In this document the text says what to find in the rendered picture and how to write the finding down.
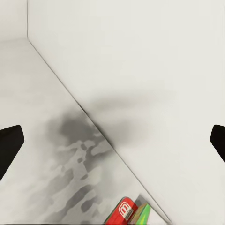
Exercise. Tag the desk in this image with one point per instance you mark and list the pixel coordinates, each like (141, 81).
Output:
(66, 172)

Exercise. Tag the board game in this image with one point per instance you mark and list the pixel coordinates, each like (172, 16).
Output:
(128, 213)

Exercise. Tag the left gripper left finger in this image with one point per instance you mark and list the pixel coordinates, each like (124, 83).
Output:
(11, 140)

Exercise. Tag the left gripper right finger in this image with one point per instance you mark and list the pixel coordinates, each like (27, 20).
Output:
(217, 139)

